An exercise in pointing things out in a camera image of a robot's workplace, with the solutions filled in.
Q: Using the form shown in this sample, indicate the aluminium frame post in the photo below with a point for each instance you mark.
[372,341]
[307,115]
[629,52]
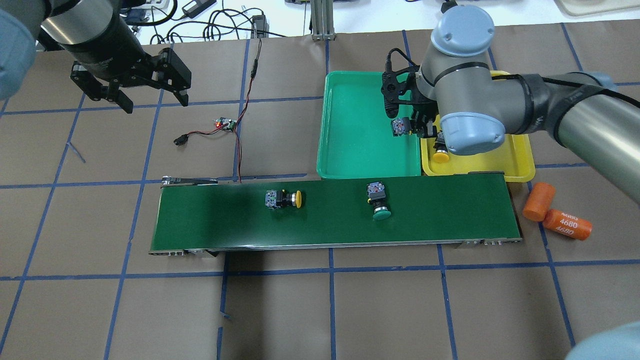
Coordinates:
[322,20]

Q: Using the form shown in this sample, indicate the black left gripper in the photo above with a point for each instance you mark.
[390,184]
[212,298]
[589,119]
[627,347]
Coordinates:
[111,56]

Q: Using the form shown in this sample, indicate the small motor controller board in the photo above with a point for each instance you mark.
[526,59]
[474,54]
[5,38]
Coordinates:
[225,124]

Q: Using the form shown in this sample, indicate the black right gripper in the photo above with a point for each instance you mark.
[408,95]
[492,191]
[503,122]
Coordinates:
[424,121]

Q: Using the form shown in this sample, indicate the green plastic tray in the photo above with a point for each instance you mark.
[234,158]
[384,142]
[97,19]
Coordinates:
[356,138]

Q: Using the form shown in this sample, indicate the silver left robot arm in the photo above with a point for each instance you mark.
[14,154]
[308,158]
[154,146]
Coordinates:
[108,57]

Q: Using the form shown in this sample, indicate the beige serving tray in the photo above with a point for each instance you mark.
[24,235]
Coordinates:
[579,8]

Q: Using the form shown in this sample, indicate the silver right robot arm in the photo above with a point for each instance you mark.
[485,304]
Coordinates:
[581,110]

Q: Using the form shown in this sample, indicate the black power adapter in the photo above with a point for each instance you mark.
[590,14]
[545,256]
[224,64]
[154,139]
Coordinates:
[193,8]

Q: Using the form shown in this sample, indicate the yellow push button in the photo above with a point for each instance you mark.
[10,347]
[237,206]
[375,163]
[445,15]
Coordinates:
[441,153]
[275,199]

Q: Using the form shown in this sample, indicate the black connector plug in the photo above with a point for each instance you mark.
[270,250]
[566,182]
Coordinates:
[181,140]

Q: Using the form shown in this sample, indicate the orange cylinder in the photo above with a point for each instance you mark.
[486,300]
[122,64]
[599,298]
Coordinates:
[539,201]
[567,224]

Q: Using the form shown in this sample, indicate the yellow plastic tray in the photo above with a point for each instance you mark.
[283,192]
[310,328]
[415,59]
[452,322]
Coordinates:
[514,158]

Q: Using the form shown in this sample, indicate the green conveyor belt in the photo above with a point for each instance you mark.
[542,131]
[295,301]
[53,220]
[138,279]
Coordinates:
[451,209]

